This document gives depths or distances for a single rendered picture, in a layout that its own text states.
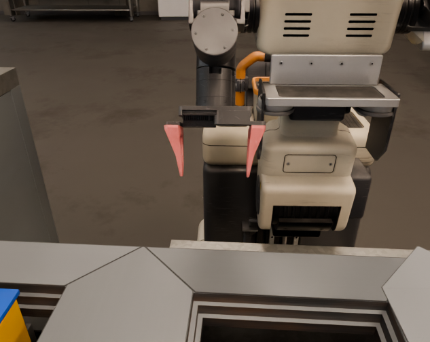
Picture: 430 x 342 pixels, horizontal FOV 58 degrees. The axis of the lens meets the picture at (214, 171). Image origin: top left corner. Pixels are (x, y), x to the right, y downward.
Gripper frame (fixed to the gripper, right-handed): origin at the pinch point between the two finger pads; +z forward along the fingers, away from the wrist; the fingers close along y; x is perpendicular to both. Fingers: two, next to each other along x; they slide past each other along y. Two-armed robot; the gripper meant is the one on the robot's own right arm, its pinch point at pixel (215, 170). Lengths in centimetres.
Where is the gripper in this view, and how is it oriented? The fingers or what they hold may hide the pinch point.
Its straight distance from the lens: 56.9
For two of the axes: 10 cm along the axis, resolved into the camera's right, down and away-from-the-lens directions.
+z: -0.1, 10.0, 0.4
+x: 0.2, -0.4, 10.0
